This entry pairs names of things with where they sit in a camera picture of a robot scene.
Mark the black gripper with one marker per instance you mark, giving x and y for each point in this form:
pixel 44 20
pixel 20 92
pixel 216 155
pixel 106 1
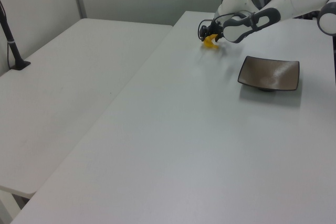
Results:
pixel 215 27

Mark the yellow banana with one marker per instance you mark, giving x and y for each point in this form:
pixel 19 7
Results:
pixel 209 43

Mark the square brown ceramic plate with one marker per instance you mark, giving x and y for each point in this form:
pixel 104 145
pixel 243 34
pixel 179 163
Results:
pixel 265 72

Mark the white side table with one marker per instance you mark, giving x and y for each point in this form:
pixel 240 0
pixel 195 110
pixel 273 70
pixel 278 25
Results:
pixel 65 77

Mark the black pole stand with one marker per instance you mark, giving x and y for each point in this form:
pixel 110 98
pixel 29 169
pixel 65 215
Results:
pixel 11 43

